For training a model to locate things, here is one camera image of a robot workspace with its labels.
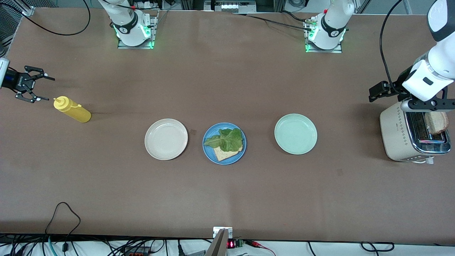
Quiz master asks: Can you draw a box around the yellow squeeze bottle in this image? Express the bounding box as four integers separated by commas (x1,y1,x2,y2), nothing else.
53,96,92,123

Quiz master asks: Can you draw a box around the toasted bread slice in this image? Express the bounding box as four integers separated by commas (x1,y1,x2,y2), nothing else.
425,111,449,135

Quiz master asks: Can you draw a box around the green lettuce leaf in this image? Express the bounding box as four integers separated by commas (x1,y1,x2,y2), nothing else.
203,128,244,152

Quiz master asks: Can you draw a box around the pale green round plate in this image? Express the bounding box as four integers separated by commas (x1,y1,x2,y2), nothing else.
274,113,318,155

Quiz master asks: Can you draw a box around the beige round plate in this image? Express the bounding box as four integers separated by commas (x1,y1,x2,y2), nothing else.
144,118,188,161

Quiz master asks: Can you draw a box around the blue round plate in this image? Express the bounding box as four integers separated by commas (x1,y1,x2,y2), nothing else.
202,122,247,165

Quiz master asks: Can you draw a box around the beige and chrome toaster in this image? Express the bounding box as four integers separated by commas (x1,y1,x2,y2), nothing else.
379,101,452,163

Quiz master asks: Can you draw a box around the black and white checkered fabric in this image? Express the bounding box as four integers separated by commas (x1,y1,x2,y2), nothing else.
0,0,57,54

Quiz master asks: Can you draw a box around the white bread slice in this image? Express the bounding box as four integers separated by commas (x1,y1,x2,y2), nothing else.
213,142,244,162

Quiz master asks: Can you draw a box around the silver electronics unit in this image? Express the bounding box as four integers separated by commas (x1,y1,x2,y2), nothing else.
204,0,257,13

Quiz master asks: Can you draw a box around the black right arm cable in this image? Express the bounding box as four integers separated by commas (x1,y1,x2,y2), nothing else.
20,0,91,36

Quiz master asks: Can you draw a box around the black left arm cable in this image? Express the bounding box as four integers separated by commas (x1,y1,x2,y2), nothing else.
379,0,405,94

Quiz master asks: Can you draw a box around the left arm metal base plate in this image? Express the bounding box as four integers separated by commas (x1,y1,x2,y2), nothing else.
304,18,343,54

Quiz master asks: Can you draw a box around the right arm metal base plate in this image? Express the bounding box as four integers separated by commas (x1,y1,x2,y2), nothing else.
117,10,159,49

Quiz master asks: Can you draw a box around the thin black looped cable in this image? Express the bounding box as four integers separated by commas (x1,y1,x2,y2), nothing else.
45,202,81,251

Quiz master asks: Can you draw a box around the black cable to arm base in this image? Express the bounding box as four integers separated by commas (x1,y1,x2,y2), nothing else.
233,10,315,32

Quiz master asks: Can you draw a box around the coiled black cable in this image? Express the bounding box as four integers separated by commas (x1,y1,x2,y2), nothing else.
360,241,395,252

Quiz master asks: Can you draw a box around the silver metal bracket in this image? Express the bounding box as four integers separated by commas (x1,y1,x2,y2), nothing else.
213,226,233,256

